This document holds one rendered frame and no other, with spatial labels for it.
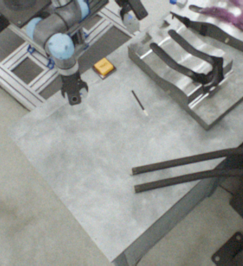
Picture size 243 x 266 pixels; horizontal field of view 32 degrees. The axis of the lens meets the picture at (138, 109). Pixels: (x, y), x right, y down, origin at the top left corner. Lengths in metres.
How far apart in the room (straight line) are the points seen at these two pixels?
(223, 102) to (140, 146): 0.39
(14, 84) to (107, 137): 1.04
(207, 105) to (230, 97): 0.11
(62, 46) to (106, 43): 1.36
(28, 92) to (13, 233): 0.81
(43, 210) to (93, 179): 0.89
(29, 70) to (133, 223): 1.39
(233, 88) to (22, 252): 1.45
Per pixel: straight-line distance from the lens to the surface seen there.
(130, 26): 1.85
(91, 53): 2.71
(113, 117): 1.80
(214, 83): 1.81
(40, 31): 1.47
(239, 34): 1.97
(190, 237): 2.46
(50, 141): 1.80
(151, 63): 1.83
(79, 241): 2.48
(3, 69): 2.76
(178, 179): 1.63
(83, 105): 1.69
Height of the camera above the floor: 2.41
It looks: 63 degrees down
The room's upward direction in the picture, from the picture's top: 3 degrees counter-clockwise
